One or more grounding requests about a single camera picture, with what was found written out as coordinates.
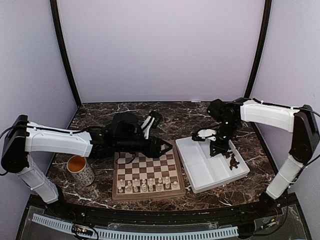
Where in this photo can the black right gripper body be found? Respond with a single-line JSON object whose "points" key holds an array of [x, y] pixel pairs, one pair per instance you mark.
{"points": [[224, 146]]}

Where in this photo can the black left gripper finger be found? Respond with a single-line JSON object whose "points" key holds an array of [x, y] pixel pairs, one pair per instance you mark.
{"points": [[165, 151], [164, 145]]}

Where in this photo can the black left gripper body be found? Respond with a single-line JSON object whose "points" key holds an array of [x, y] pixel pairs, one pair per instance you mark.
{"points": [[152, 152]]}

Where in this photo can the white chess piece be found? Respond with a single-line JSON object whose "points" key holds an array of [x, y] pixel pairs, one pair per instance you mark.
{"points": [[159, 187], [151, 187]]}

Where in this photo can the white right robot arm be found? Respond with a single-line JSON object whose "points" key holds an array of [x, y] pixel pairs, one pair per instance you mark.
{"points": [[293, 127]]}

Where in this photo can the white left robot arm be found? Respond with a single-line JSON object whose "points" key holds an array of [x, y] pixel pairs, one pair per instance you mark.
{"points": [[123, 135]]}

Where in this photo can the pile of dark chess pieces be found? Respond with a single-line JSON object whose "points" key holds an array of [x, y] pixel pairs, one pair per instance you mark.
{"points": [[233, 163]]}

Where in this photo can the wooden chess board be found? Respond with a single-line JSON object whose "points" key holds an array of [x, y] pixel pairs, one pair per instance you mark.
{"points": [[128, 168]]}

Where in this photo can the white divided plastic tray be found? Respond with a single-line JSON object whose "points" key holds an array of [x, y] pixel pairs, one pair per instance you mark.
{"points": [[205, 172]]}

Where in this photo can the patterned mug with orange liquid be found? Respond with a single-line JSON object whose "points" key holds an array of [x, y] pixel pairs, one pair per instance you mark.
{"points": [[80, 170]]}

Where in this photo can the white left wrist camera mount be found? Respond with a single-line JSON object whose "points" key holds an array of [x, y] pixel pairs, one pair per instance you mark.
{"points": [[151, 122]]}

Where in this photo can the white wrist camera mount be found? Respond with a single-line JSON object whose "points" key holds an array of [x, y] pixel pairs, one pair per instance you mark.
{"points": [[151, 122], [204, 134]]}

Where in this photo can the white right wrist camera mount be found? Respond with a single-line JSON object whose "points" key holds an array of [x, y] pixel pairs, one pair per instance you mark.
{"points": [[204, 134]]}

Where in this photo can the black front rail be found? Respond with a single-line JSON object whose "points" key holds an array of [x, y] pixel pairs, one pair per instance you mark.
{"points": [[181, 210]]}

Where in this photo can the white slotted cable duct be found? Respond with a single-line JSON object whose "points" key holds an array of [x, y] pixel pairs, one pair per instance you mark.
{"points": [[117, 231]]}

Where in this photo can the black enclosure frame post right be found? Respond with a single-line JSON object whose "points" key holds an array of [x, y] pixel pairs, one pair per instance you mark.
{"points": [[260, 47]]}

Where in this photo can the black enclosure frame post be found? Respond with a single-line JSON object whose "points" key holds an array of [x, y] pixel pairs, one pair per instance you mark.
{"points": [[63, 51], [260, 47]]}

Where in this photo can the black enclosure frame post left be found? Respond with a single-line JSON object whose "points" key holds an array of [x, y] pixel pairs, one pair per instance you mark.
{"points": [[63, 51]]}

